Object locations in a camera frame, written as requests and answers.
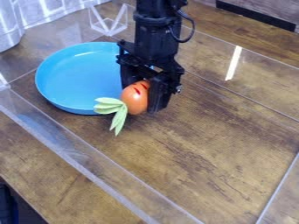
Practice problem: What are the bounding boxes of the orange toy carrot green leaves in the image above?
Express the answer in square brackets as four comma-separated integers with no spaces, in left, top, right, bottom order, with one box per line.
[94,80,150,135]

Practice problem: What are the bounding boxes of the clear acrylic triangular bracket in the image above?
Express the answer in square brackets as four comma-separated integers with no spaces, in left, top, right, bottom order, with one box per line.
[88,3,127,37]

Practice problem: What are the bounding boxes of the dark baseboard strip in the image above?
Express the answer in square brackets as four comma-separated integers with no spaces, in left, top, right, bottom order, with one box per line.
[217,0,297,32]

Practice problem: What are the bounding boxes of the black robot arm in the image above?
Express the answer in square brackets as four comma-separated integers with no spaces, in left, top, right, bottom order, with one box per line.
[116,0,187,113]

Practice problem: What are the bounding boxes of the blue round plastic tray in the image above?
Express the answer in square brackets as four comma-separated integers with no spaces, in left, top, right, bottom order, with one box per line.
[35,42,123,116]

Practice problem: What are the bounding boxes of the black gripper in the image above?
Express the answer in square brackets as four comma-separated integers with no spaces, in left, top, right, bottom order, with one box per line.
[116,12,183,113]

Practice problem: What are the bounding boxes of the clear acrylic enclosure panel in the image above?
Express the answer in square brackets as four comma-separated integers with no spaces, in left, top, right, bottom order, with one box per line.
[0,85,203,224]

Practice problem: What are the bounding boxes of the white grey patterned curtain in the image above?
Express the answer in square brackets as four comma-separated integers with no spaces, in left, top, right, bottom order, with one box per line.
[0,0,110,53]

